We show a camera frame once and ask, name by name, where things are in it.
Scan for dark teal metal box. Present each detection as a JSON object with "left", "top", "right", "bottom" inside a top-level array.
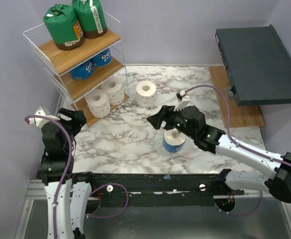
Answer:
[{"left": 215, "top": 25, "right": 291, "bottom": 106}]

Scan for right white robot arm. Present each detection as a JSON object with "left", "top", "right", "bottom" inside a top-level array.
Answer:
[{"left": 146, "top": 105, "right": 291, "bottom": 203}]

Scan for wooden board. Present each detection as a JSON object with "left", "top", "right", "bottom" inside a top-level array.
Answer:
[{"left": 209, "top": 66, "right": 265, "bottom": 128}]

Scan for aluminium extrusion rail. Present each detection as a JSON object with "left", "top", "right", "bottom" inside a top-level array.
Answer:
[{"left": 13, "top": 94, "right": 291, "bottom": 239}]

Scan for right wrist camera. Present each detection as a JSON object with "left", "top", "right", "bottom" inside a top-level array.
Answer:
[{"left": 174, "top": 91, "right": 191, "bottom": 112}]

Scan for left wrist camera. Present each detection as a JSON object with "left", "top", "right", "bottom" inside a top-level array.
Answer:
[{"left": 24, "top": 107, "right": 60, "bottom": 128}]

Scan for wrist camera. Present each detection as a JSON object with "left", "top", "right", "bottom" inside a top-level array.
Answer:
[
  {"left": 24, "top": 107, "right": 60, "bottom": 128},
  {"left": 174, "top": 91, "right": 191, "bottom": 112}
]

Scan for green roll orange label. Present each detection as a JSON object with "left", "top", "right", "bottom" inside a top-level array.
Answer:
[{"left": 43, "top": 3, "right": 85, "bottom": 51}]

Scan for green roll white label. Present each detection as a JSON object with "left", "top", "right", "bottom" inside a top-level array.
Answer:
[{"left": 71, "top": 0, "right": 108, "bottom": 39}]

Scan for white patterned roll blue dots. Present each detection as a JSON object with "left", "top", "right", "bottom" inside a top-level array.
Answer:
[{"left": 85, "top": 89, "right": 111, "bottom": 118}]

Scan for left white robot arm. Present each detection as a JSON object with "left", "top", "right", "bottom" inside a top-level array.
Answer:
[{"left": 34, "top": 107, "right": 97, "bottom": 239}]

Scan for white wire wooden shelf unit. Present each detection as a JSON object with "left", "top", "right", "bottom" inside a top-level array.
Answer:
[{"left": 23, "top": 12, "right": 130, "bottom": 127}]

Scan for black mounting rail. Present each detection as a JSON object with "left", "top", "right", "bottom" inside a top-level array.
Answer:
[{"left": 68, "top": 173, "right": 246, "bottom": 209}]

